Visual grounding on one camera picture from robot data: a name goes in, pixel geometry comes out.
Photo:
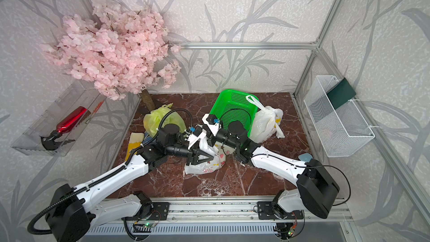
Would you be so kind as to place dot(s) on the white wire mesh basket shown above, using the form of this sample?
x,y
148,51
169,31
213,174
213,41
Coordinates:
x,y
343,131

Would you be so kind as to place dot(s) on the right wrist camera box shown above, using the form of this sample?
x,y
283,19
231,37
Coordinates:
x,y
211,124

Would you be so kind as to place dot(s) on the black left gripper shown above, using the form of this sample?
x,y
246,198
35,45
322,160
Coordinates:
x,y
192,154

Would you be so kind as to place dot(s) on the green plastic perforated basket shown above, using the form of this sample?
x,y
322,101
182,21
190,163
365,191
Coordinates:
x,y
232,105

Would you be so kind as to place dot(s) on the yellow black work glove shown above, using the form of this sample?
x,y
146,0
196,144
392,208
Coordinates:
x,y
134,142

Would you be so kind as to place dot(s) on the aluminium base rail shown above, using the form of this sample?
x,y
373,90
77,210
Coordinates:
x,y
236,209

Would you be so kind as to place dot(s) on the red black hair brush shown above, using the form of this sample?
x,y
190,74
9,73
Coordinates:
x,y
76,118

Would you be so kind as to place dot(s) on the patterned white plastic bag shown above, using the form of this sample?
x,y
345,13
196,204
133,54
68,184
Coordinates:
x,y
266,122

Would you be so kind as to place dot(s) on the clear acrylic wall shelf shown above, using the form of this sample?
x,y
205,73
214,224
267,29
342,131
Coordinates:
x,y
79,93

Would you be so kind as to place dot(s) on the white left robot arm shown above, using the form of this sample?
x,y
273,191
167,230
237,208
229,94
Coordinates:
x,y
74,211

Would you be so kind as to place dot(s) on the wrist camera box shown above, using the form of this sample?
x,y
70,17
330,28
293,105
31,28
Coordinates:
x,y
211,124
197,133

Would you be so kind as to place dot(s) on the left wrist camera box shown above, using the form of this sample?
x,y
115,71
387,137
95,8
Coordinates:
x,y
197,133

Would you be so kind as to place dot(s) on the dark green card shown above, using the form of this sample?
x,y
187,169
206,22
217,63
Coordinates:
x,y
341,93

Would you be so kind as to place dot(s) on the pink cherry blossom tree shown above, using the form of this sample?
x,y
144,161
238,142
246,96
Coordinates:
x,y
127,53

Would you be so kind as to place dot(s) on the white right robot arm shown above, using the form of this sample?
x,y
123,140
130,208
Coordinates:
x,y
316,190

